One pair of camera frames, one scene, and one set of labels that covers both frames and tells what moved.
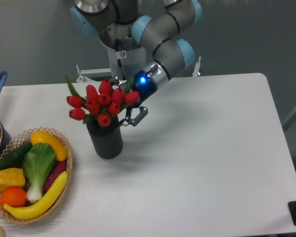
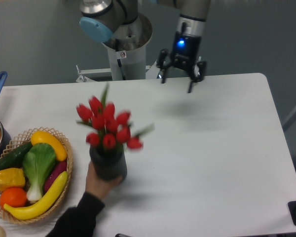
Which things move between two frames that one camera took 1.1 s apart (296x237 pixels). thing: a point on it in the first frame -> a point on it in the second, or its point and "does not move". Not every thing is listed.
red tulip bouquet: [104, 104] -> [108, 129]
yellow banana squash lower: [39, 210] does not move
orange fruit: [14, 197] does not move
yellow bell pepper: [7, 178] does not move
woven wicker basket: [17, 142] does not move
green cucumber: [14, 159] does not move
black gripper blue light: [144, 85] -> [185, 52]
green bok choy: [38, 161] does not move
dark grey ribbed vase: [107, 142] -> [109, 164]
